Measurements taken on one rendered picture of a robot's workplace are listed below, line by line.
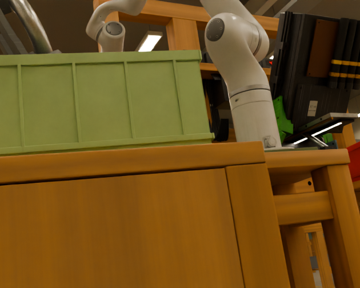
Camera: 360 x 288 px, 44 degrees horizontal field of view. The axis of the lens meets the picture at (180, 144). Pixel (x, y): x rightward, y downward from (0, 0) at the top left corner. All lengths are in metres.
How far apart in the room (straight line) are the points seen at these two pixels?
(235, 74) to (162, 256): 0.76
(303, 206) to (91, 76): 0.64
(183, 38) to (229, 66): 1.12
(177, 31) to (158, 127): 1.71
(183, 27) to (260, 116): 1.26
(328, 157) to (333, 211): 0.13
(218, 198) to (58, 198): 0.22
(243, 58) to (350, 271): 0.61
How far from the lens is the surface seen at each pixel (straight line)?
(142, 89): 0.72
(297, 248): 1.38
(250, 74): 1.27
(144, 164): 0.64
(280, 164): 1.10
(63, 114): 0.69
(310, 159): 1.16
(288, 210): 1.11
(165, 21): 2.45
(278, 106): 2.03
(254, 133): 1.23
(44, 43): 0.85
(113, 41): 1.72
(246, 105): 1.25
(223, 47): 1.27
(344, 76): 2.13
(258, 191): 0.68
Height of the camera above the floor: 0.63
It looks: 15 degrees up
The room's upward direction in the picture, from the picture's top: 8 degrees counter-clockwise
